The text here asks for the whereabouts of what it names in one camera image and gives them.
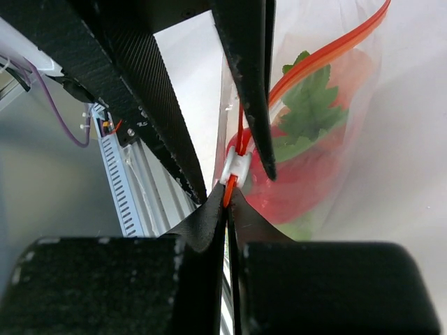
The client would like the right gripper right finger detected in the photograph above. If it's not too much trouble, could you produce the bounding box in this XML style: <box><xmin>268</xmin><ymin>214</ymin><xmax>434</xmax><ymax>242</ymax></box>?
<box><xmin>227</xmin><ymin>190</ymin><xmax>441</xmax><ymax>334</ymax></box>

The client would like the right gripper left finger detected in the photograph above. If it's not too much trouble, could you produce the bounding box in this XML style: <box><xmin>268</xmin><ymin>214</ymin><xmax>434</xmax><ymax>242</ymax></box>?
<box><xmin>1</xmin><ymin>186</ymin><xmax>225</xmax><ymax>334</ymax></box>

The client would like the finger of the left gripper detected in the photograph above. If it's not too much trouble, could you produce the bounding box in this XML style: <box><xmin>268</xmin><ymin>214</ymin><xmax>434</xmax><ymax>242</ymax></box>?
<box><xmin>1</xmin><ymin>1</ymin><xmax>207</xmax><ymax>204</ymax></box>
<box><xmin>210</xmin><ymin>1</ymin><xmax>277</xmax><ymax>181</ymax></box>

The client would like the green cabbage toy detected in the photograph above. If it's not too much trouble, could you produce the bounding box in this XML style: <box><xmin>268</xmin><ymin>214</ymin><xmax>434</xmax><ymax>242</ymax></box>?
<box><xmin>276</xmin><ymin>213</ymin><xmax>314</xmax><ymax>241</ymax></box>

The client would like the clear orange zip top bag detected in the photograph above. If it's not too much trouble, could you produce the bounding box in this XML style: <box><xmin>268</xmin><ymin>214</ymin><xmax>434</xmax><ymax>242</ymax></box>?
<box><xmin>214</xmin><ymin>1</ymin><xmax>390</xmax><ymax>241</ymax></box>

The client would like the red bell pepper toy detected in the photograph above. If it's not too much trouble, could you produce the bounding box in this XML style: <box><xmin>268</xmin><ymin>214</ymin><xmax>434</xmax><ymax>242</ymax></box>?
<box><xmin>244</xmin><ymin>126</ymin><xmax>346</xmax><ymax>225</ymax></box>

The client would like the orange carrot toy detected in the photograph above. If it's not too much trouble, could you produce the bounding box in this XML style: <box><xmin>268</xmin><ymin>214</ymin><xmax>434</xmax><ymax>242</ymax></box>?
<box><xmin>272</xmin><ymin>49</ymin><xmax>374</xmax><ymax>162</ymax></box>

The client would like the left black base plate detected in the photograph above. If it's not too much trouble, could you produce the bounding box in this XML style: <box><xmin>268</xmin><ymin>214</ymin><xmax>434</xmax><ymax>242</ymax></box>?
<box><xmin>98</xmin><ymin>112</ymin><xmax>139</xmax><ymax>147</ymax></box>

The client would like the aluminium mounting rail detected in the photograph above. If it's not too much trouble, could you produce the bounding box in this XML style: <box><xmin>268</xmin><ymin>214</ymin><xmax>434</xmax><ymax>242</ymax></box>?
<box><xmin>122</xmin><ymin>141</ymin><xmax>196</xmax><ymax>237</ymax></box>

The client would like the white slotted cable duct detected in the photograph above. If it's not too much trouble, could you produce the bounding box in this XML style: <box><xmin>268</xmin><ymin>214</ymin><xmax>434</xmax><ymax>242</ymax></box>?
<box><xmin>90</xmin><ymin>103</ymin><xmax>144</xmax><ymax>238</ymax></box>

